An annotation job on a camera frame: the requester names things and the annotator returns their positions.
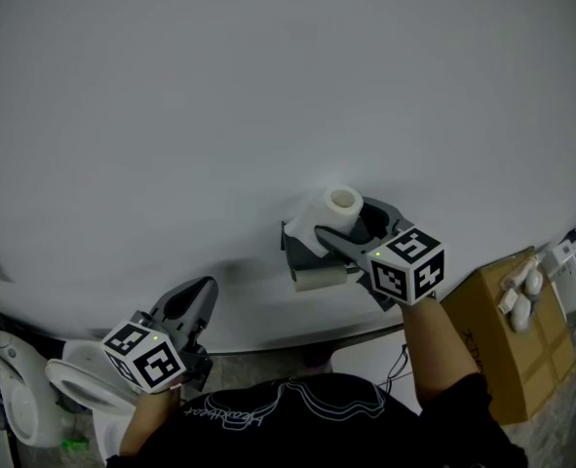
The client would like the person's right forearm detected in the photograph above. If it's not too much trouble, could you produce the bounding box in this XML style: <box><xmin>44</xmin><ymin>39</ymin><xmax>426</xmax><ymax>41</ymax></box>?
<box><xmin>401</xmin><ymin>296</ymin><xmax>482</xmax><ymax>416</ymax></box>

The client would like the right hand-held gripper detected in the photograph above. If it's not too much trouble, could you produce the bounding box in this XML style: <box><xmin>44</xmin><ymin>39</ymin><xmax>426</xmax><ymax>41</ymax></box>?
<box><xmin>315</xmin><ymin>197</ymin><xmax>446</xmax><ymax>311</ymax></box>

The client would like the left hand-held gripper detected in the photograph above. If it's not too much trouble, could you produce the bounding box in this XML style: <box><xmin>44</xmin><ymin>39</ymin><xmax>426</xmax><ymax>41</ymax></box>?
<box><xmin>100</xmin><ymin>276</ymin><xmax>219</xmax><ymax>393</ymax></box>

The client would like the brown cardboard box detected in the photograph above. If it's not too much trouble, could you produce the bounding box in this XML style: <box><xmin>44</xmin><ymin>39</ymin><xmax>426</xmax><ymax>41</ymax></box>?
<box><xmin>441</xmin><ymin>246</ymin><xmax>576</xmax><ymax>426</ymax></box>

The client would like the white toilet with open seat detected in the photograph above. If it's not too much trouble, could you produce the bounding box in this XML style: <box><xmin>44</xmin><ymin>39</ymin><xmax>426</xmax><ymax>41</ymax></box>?
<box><xmin>45</xmin><ymin>339</ymin><xmax>140</xmax><ymax>462</ymax></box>

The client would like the black cable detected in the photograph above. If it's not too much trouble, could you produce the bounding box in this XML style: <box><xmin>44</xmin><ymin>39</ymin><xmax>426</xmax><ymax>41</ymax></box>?
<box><xmin>375</xmin><ymin>342</ymin><xmax>411</xmax><ymax>395</ymax></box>

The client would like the small white labelled box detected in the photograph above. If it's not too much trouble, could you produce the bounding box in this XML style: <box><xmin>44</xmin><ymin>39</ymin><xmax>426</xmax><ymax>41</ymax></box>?
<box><xmin>498</xmin><ymin>288</ymin><xmax>519</xmax><ymax>316</ymax></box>

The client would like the person's left forearm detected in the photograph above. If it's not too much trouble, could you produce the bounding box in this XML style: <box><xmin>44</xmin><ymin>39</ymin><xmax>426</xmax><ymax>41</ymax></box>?
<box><xmin>118</xmin><ymin>386</ymin><xmax>182</xmax><ymax>458</ymax></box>

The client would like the grey cylindrical roller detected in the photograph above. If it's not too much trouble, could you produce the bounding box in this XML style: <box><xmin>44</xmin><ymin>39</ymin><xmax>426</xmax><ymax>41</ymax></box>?
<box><xmin>293</xmin><ymin>265</ymin><xmax>351</xmax><ymax>293</ymax></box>

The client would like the person's black printed shirt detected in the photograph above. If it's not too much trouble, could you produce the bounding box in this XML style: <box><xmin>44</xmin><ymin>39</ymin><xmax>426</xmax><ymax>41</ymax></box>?
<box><xmin>105</xmin><ymin>371</ymin><xmax>528</xmax><ymax>468</ymax></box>

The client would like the white toilet paper roll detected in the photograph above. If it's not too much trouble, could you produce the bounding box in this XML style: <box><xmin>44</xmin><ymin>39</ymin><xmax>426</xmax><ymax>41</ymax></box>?
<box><xmin>286</xmin><ymin>184</ymin><xmax>365</xmax><ymax>258</ymax></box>

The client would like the black wall paper holder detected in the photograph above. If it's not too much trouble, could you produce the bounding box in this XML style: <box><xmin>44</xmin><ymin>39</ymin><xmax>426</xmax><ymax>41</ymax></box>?
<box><xmin>281</xmin><ymin>220</ymin><xmax>366</xmax><ymax>283</ymax></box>

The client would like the white appliance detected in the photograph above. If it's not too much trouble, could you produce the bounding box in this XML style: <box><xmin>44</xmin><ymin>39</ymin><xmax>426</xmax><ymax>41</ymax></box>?
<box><xmin>542</xmin><ymin>238</ymin><xmax>576</xmax><ymax>314</ymax></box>

